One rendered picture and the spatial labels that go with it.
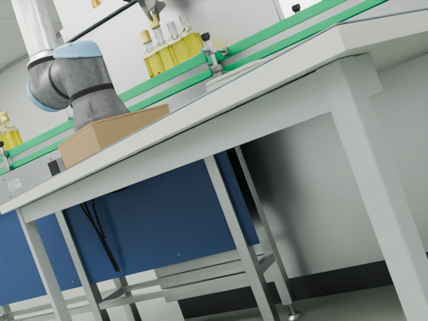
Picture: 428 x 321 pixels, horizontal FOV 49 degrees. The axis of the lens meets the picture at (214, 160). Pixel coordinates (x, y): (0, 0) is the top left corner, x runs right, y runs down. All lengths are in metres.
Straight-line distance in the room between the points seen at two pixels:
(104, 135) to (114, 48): 1.02
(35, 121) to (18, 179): 4.77
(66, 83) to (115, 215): 0.72
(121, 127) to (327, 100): 0.60
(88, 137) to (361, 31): 0.70
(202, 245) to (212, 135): 0.85
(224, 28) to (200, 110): 1.02
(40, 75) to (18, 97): 5.70
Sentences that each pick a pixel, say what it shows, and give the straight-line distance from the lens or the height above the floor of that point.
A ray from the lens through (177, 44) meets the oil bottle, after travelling 1.71.
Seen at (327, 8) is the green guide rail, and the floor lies 0.94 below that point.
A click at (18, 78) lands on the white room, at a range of 7.02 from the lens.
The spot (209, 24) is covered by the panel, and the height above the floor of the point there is 1.10.
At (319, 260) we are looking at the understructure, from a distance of 1.83.
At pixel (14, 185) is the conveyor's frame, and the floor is 0.82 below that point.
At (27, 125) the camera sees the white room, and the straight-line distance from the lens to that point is 7.00.
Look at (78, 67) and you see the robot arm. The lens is 1.24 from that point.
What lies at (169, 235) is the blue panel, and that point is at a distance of 1.72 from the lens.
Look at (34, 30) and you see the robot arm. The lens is 1.42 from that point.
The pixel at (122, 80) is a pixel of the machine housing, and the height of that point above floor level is 1.08.
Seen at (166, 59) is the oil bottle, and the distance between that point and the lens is 1.73.
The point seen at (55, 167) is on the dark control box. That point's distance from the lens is 1.84.
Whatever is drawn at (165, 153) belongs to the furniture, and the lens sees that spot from 0.98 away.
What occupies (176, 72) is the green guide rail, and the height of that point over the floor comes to 0.95.
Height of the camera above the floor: 0.66
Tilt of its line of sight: 1 degrees down
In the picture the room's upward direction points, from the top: 20 degrees counter-clockwise
